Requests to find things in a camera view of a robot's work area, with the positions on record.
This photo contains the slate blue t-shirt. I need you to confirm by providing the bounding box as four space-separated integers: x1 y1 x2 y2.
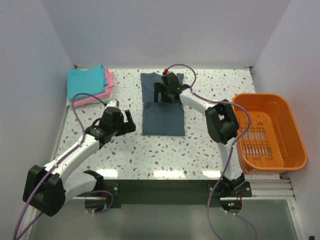
140 72 185 137

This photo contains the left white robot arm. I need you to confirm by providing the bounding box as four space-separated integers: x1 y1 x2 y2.
22 100 137 217

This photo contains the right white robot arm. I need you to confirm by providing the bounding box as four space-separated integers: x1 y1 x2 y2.
154 69 245 197

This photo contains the pink folded t-shirt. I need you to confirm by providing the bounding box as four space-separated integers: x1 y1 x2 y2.
74 67 115 108

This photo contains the teal folded t-shirt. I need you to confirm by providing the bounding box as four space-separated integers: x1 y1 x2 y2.
67 64 108 101

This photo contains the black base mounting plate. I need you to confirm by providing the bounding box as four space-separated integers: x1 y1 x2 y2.
74 178 253 209

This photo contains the orange plastic basket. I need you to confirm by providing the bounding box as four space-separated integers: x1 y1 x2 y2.
232 93 308 175

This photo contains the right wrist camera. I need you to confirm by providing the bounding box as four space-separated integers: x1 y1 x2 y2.
162 68 170 76

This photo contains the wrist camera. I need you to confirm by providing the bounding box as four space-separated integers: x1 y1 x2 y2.
162 68 170 76
105 99 120 108

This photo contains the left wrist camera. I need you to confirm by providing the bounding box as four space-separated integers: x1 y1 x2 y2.
105 99 120 108

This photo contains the aluminium front rail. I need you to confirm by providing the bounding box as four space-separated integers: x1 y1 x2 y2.
49 176 295 201

